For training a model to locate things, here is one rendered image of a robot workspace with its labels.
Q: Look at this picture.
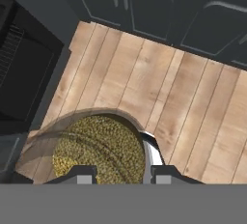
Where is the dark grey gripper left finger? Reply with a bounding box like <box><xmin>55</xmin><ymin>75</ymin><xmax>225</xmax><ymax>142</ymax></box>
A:
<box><xmin>43</xmin><ymin>164</ymin><xmax>98</xmax><ymax>185</ymax></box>

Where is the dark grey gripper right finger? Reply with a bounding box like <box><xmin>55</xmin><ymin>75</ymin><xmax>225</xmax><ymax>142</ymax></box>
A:
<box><xmin>150</xmin><ymin>164</ymin><xmax>205</xmax><ymax>185</ymax></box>

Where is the dark grey open cabinet door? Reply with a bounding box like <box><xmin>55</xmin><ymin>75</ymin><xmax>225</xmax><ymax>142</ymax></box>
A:
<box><xmin>0</xmin><ymin>130</ymin><xmax>35</xmax><ymax>184</ymax></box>

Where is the dark grey cabinet run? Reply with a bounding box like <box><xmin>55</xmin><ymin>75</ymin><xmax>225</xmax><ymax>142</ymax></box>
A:
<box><xmin>51</xmin><ymin>0</ymin><xmax>247</xmax><ymax>71</ymax></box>

